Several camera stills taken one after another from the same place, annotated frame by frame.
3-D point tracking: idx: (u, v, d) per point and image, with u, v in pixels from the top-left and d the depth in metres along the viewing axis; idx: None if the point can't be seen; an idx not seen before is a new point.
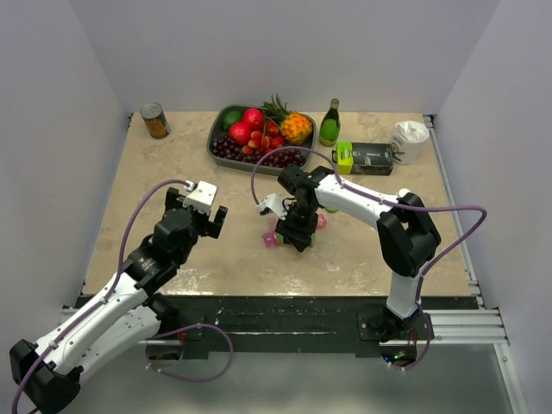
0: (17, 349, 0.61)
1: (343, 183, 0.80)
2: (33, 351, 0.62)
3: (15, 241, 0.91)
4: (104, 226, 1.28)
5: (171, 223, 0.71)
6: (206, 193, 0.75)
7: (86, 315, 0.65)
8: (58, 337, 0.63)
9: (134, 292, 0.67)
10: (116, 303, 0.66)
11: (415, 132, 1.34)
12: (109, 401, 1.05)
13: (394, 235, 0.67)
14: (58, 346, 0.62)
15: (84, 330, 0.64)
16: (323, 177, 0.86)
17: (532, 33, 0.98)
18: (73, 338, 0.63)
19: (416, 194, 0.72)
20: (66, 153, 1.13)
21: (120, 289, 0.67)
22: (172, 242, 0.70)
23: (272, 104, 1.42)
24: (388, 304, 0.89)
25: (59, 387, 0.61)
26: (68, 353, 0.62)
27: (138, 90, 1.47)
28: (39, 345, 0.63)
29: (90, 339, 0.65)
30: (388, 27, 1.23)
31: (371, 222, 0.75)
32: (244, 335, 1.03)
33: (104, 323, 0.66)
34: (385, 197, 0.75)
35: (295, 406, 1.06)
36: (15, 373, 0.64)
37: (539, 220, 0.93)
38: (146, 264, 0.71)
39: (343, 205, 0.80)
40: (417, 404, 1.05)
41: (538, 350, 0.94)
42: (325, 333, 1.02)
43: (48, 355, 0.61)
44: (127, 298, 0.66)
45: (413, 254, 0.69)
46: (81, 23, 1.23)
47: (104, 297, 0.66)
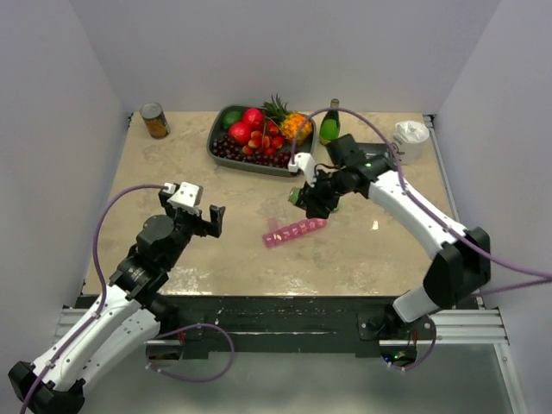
0: (16, 372, 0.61)
1: (407, 190, 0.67)
2: (31, 371, 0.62)
3: (15, 241, 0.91)
4: (104, 226, 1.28)
5: (153, 233, 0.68)
6: (185, 194, 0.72)
7: (80, 330, 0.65)
8: (54, 356, 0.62)
9: (126, 304, 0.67)
10: (109, 316, 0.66)
11: (415, 132, 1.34)
12: (109, 400, 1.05)
13: (451, 272, 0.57)
14: (55, 364, 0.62)
15: (79, 346, 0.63)
16: (382, 166, 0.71)
17: (531, 33, 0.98)
18: (70, 355, 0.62)
19: (486, 232, 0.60)
20: (66, 153, 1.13)
21: (111, 302, 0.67)
22: (156, 250, 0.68)
23: (272, 104, 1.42)
24: (396, 303, 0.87)
25: (62, 404, 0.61)
26: (66, 371, 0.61)
27: (138, 90, 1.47)
28: (37, 364, 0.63)
29: (89, 354, 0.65)
30: (388, 27, 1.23)
31: (425, 245, 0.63)
32: (244, 335, 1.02)
33: (100, 335, 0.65)
34: (452, 223, 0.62)
35: (295, 407, 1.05)
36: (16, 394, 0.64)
37: (539, 220, 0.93)
38: (136, 274, 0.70)
39: (398, 213, 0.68)
40: (417, 404, 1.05)
41: (538, 350, 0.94)
42: (325, 333, 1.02)
43: (47, 374, 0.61)
44: (119, 310, 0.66)
45: (459, 292, 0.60)
46: (81, 23, 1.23)
47: (97, 312, 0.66)
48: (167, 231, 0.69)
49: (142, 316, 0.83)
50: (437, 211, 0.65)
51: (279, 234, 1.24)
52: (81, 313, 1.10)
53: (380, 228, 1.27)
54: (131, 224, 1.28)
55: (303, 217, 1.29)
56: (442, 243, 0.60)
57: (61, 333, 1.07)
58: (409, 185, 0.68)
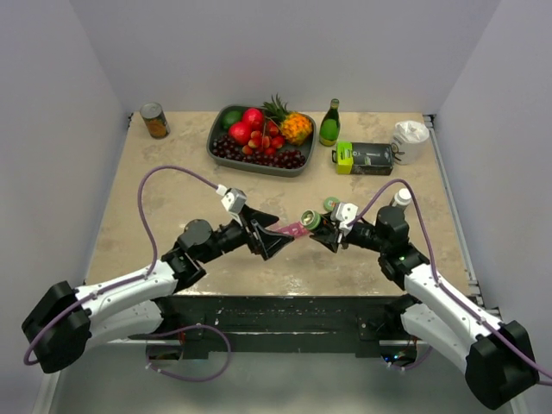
0: (58, 289, 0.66)
1: (440, 281, 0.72)
2: (72, 293, 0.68)
3: (15, 241, 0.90)
4: (104, 226, 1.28)
5: (191, 236, 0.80)
6: (226, 198, 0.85)
7: (128, 281, 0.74)
8: (99, 290, 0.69)
9: (171, 280, 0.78)
10: (153, 283, 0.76)
11: (415, 132, 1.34)
12: (108, 400, 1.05)
13: (489, 366, 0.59)
14: (97, 297, 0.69)
15: (121, 293, 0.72)
16: (417, 261, 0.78)
17: (533, 32, 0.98)
18: (111, 297, 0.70)
19: (522, 326, 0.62)
20: (66, 153, 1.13)
21: (159, 272, 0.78)
22: (195, 251, 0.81)
23: (272, 104, 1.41)
24: (410, 308, 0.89)
25: (77, 340, 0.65)
26: (103, 308, 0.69)
27: (138, 90, 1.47)
28: (78, 291, 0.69)
29: (116, 308, 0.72)
30: (389, 26, 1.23)
31: (463, 336, 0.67)
32: (244, 335, 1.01)
33: (138, 294, 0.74)
34: (486, 316, 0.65)
35: (295, 406, 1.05)
36: (35, 312, 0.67)
37: (540, 220, 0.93)
38: (178, 262, 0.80)
39: (433, 304, 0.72)
40: (417, 404, 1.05)
41: (539, 351, 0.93)
42: (325, 334, 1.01)
43: (87, 303, 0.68)
44: (163, 281, 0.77)
45: (504, 391, 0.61)
46: (81, 22, 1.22)
47: (147, 273, 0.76)
48: (207, 235, 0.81)
49: (152, 308, 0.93)
50: (471, 303, 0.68)
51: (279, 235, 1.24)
52: None
53: None
54: (131, 224, 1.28)
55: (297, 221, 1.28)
56: (477, 336, 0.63)
57: None
58: (442, 277, 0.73)
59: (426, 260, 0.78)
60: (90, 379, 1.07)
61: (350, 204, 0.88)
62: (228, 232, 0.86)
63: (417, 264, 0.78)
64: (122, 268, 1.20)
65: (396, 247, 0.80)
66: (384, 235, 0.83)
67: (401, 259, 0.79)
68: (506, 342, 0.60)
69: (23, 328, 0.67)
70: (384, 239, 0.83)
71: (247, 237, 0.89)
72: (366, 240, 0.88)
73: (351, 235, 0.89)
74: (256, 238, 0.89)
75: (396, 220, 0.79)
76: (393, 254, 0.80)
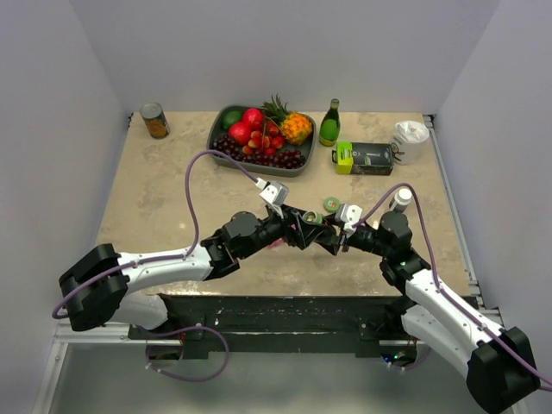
0: (103, 250, 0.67)
1: (441, 287, 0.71)
2: (114, 257, 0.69)
3: (15, 241, 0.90)
4: (104, 226, 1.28)
5: (236, 227, 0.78)
6: (268, 191, 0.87)
7: (166, 257, 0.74)
8: (141, 260, 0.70)
9: (206, 266, 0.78)
10: (191, 264, 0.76)
11: (415, 132, 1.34)
12: (109, 400, 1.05)
13: (490, 371, 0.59)
14: (136, 266, 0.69)
15: (159, 268, 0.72)
16: (417, 266, 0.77)
17: (532, 33, 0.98)
18: (149, 269, 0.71)
19: (523, 332, 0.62)
20: (67, 153, 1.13)
21: (197, 254, 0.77)
22: (235, 243, 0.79)
23: (272, 104, 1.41)
24: (413, 308, 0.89)
25: (108, 306, 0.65)
26: (141, 278, 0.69)
27: (138, 90, 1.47)
28: (120, 255, 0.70)
29: (150, 280, 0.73)
30: (389, 26, 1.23)
31: (464, 342, 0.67)
32: (244, 335, 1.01)
33: (173, 272, 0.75)
34: (486, 322, 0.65)
35: (294, 407, 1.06)
36: (76, 269, 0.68)
37: (540, 220, 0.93)
38: (215, 250, 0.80)
39: (435, 309, 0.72)
40: (417, 404, 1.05)
41: (537, 349, 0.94)
42: (325, 334, 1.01)
43: (127, 269, 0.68)
44: (199, 265, 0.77)
45: (504, 397, 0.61)
46: (81, 23, 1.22)
47: (185, 254, 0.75)
48: (254, 228, 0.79)
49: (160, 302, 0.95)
50: (472, 309, 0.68)
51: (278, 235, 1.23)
52: None
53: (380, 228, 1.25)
54: (131, 224, 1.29)
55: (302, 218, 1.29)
56: (478, 342, 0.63)
57: (61, 333, 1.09)
58: (443, 282, 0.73)
59: (427, 266, 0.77)
60: (90, 379, 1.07)
61: (355, 206, 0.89)
62: (269, 226, 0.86)
63: (418, 270, 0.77)
64: None
65: (399, 253, 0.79)
66: (386, 240, 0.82)
67: (403, 264, 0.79)
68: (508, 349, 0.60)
69: (63, 279, 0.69)
70: (388, 244, 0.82)
71: (285, 229, 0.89)
72: (367, 242, 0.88)
73: (353, 237, 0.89)
74: (296, 228, 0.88)
75: (400, 227, 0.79)
76: (397, 259, 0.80)
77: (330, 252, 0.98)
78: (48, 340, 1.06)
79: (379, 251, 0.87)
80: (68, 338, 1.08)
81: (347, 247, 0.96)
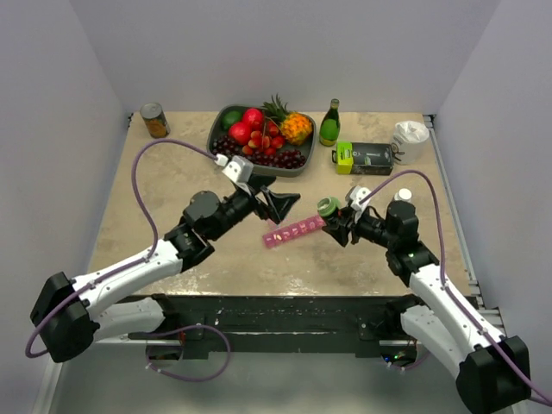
0: (54, 281, 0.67)
1: (446, 285, 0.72)
2: (69, 285, 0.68)
3: (15, 241, 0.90)
4: (104, 226, 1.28)
5: (196, 210, 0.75)
6: (230, 169, 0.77)
7: (125, 267, 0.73)
8: (97, 279, 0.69)
9: (174, 260, 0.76)
10: (156, 264, 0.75)
11: (415, 132, 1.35)
12: (108, 401, 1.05)
13: (483, 376, 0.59)
14: (95, 287, 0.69)
15: (121, 280, 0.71)
16: (423, 260, 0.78)
17: (532, 33, 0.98)
18: (110, 285, 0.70)
19: (523, 342, 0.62)
20: (67, 153, 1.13)
21: (159, 254, 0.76)
22: (202, 226, 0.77)
23: (272, 104, 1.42)
24: (416, 308, 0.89)
25: (78, 332, 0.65)
26: (104, 297, 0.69)
27: (138, 90, 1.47)
28: (77, 281, 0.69)
29: (120, 293, 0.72)
30: (389, 26, 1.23)
31: (461, 343, 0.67)
32: (244, 335, 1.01)
33: (140, 278, 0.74)
34: (488, 327, 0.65)
35: (294, 407, 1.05)
36: (37, 306, 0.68)
37: (540, 220, 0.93)
38: (184, 240, 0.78)
39: (435, 306, 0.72)
40: (417, 404, 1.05)
41: (538, 349, 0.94)
42: (324, 333, 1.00)
43: (85, 292, 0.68)
44: (165, 264, 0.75)
45: (493, 401, 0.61)
46: (81, 23, 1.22)
47: (146, 256, 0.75)
48: (215, 207, 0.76)
49: (151, 304, 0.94)
50: (474, 311, 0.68)
51: (279, 235, 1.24)
52: None
53: None
54: (131, 224, 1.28)
55: (304, 218, 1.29)
56: (475, 346, 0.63)
57: None
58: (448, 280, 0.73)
59: (435, 261, 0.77)
60: (90, 379, 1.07)
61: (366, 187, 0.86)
62: (235, 203, 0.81)
63: (425, 264, 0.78)
64: None
65: (406, 243, 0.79)
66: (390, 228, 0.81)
67: (410, 255, 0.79)
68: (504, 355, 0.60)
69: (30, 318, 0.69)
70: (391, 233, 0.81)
71: (256, 204, 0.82)
72: (370, 232, 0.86)
73: (361, 224, 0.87)
74: (267, 205, 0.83)
75: (406, 213, 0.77)
76: (403, 249, 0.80)
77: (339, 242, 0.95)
78: None
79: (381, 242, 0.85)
80: None
81: (356, 239, 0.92)
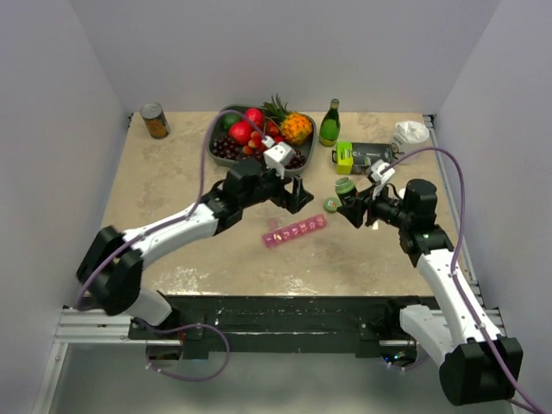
0: (106, 233, 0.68)
1: (454, 272, 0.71)
2: (120, 236, 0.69)
3: (15, 241, 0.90)
4: (104, 226, 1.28)
5: (241, 170, 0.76)
6: (276, 150, 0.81)
7: (169, 222, 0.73)
8: (146, 231, 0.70)
9: (211, 219, 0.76)
10: (195, 222, 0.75)
11: (415, 132, 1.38)
12: (108, 401, 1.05)
13: (468, 371, 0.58)
14: (144, 239, 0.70)
15: (167, 235, 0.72)
16: (439, 245, 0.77)
17: (532, 33, 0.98)
18: (158, 237, 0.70)
19: (520, 347, 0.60)
20: (67, 153, 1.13)
21: (198, 212, 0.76)
22: (241, 188, 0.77)
23: (272, 104, 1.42)
24: (419, 308, 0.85)
25: (131, 281, 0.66)
26: (152, 248, 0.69)
27: (138, 90, 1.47)
28: (126, 235, 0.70)
29: (164, 248, 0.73)
30: (389, 26, 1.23)
31: (455, 334, 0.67)
32: (244, 335, 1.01)
33: (181, 235, 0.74)
34: (486, 323, 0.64)
35: (294, 407, 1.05)
36: (89, 259, 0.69)
37: (540, 219, 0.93)
38: (216, 203, 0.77)
39: (438, 291, 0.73)
40: (417, 404, 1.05)
41: (538, 349, 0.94)
42: (325, 333, 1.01)
43: (136, 243, 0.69)
44: (203, 222, 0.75)
45: (471, 392, 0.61)
46: (81, 24, 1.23)
47: (186, 215, 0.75)
48: (256, 171, 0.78)
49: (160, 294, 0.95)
50: (477, 304, 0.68)
51: (279, 234, 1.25)
52: (82, 313, 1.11)
53: (380, 228, 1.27)
54: (131, 224, 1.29)
55: (303, 218, 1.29)
56: (468, 338, 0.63)
57: (61, 333, 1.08)
58: (458, 268, 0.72)
59: (449, 246, 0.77)
60: (90, 379, 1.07)
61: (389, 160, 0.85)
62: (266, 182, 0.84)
63: (440, 247, 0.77)
64: None
65: (421, 224, 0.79)
66: (406, 208, 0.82)
67: (424, 235, 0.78)
68: (495, 353, 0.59)
69: (78, 273, 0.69)
70: (406, 212, 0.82)
71: (280, 191, 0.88)
72: (386, 212, 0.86)
73: (378, 203, 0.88)
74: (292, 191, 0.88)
75: (424, 191, 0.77)
76: (416, 230, 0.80)
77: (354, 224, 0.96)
78: (49, 339, 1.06)
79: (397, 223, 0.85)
80: (68, 338, 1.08)
81: (370, 221, 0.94)
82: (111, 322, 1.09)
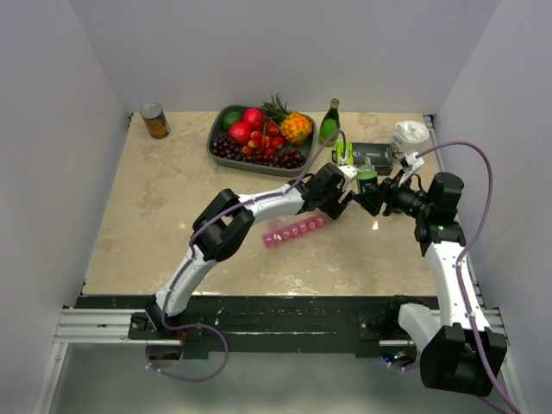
0: (227, 193, 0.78)
1: (459, 263, 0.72)
2: (235, 197, 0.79)
3: (15, 241, 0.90)
4: (104, 227, 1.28)
5: (335, 168, 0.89)
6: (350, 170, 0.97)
7: (271, 194, 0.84)
8: (256, 197, 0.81)
9: (300, 200, 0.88)
10: (288, 199, 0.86)
11: (415, 132, 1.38)
12: (108, 401, 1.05)
13: (446, 352, 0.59)
14: (254, 203, 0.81)
15: (271, 203, 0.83)
16: (451, 238, 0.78)
17: (533, 33, 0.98)
18: (263, 204, 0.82)
19: (505, 344, 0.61)
20: (67, 153, 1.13)
21: (291, 191, 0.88)
22: (329, 184, 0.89)
23: (272, 104, 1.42)
24: (417, 304, 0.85)
25: (240, 239, 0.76)
26: (258, 212, 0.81)
27: (138, 90, 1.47)
28: (239, 196, 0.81)
29: (261, 216, 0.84)
30: (389, 26, 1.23)
31: (442, 317, 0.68)
32: (244, 335, 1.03)
33: (276, 208, 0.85)
34: (478, 313, 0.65)
35: (295, 407, 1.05)
36: (206, 212, 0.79)
37: (540, 219, 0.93)
38: (300, 188, 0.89)
39: (437, 276, 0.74)
40: (417, 404, 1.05)
41: (537, 349, 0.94)
42: (325, 333, 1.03)
43: (247, 205, 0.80)
44: (295, 199, 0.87)
45: (445, 377, 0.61)
46: (81, 23, 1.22)
47: (284, 191, 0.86)
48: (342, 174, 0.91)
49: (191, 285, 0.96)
50: (473, 298, 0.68)
51: (279, 234, 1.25)
52: (82, 313, 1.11)
53: (380, 228, 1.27)
54: (131, 224, 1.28)
55: (303, 217, 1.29)
56: (454, 323, 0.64)
57: (61, 333, 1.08)
58: (464, 262, 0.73)
59: (461, 242, 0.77)
60: (90, 379, 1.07)
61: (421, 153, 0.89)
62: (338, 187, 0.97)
63: (451, 241, 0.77)
64: (122, 268, 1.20)
65: (438, 216, 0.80)
66: (428, 198, 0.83)
67: (440, 228, 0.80)
68: (477, 341, 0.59)
69: (196, 218, 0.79)
70: (428, 203, 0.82)
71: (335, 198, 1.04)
72: (407, 203, 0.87)
73: (399, 193, 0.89)
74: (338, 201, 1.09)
75: (452, 185, 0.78)
76: (432, 222, 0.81)
77: (370, 213, 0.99)
78: (48, 339, 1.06)
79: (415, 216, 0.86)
80: (68, 338, 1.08)
81: (387, 212, 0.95)
82: (111, 322, 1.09)
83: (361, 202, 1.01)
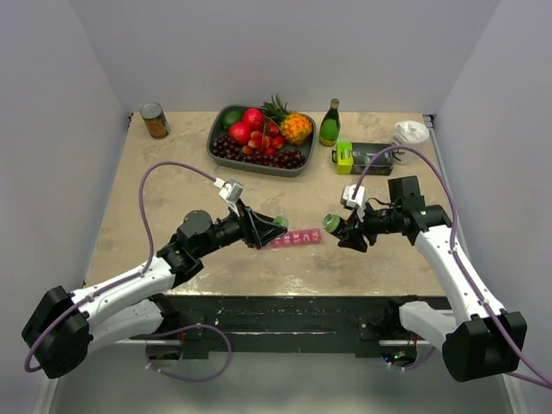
0: (54, 294, 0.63)
1: (453, 248, 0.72)
2: (68, 298, 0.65)
3: (15, 241, 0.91)
4: (104, 227, 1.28)
5: (191, 227, 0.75)
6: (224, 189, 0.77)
7: (121, 281, 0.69)
8: (96, 291, 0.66)
9: (168, 273, 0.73)
10: (151, 279, 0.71)
11: (415, 132, 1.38)
12: (108, 402, 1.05)
13: (473, 348, 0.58)
14: (94, 299, 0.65)
15: (119, 293, 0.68)
16: (435, 223, 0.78)
17: (532, 34, 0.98)
18: (108, 297, 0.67)
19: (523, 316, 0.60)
20: (67, 153, 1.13)
21: (154, 266, 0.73)
22: (194, 242, 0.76)
23: (272, 104, 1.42)
24: (415, 304, 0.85)
25: (76, 347, 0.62)
26: (102, 309, 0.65)
27: (138, 90, 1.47)
28: (75, 294, 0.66)
29: (119, 304, 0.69)
30: (388, 27, 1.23)
31: (458, 311, 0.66)
32: (244, 335, 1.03)
33: (139, 291, 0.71)
34: (489, 297, 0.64)
35: (294, 407, 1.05)
36: (34, 321, 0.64)
37: (540, 220, 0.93)
38: (174, 256, 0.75)
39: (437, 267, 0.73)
40: (417, 404, 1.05)
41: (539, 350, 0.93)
42: (325, 333, 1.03)
43: (84, 305, 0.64)
44: (160, 277, 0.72)
45: (479, 369, 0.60)
46: (81, 23, 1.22)
47: (142, 270, 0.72)
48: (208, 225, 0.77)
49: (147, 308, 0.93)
50: (479, 283, 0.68)
51: None
52: None
53: None
54: (131, 224, 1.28)
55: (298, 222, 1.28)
56: (472, 316, 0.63)
57: None
58: (457, 245, 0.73)
59: (447, 222, 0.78)
60: (90, 379, 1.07)
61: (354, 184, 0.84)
62: (226, 226, 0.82)
63: (437, 225, 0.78)
64: (122, 268, 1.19)
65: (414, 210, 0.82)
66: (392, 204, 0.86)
67: (422, 212, 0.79)
68: (499, 327, 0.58)
69: (23, 335, 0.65)
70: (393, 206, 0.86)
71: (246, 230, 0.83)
72: (383, 223, 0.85)
73: (367, 219, 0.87)
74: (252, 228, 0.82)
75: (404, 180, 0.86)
76: None
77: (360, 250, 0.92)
78: None
79: (397, 228, 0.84)
80: None
81: (373, 241, 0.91)
82: None
83: (344, 247, 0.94)
